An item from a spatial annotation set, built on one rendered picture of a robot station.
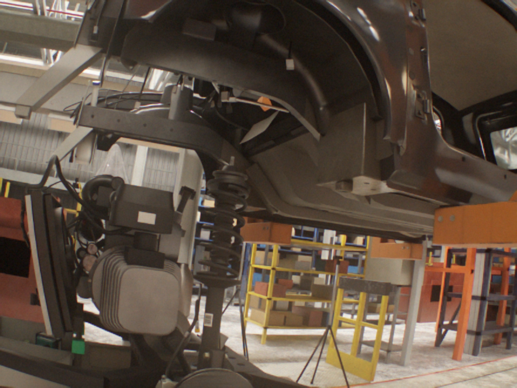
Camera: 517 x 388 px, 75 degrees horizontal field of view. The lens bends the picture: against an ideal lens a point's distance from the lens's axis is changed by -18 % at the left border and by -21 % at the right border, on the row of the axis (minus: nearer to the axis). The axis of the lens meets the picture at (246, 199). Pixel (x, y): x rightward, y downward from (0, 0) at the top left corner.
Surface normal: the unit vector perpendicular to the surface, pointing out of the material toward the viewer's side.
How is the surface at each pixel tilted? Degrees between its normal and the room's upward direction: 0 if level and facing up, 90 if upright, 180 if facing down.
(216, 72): 90
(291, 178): 102
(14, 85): 90
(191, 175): 90
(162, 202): 79
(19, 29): 90
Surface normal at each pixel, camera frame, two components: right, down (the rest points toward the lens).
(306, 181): 0.23, 0.13
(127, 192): 0.40, -0.27
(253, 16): 0.10, -0.07
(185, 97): 0.61, -0.08
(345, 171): -0.92, -0.17
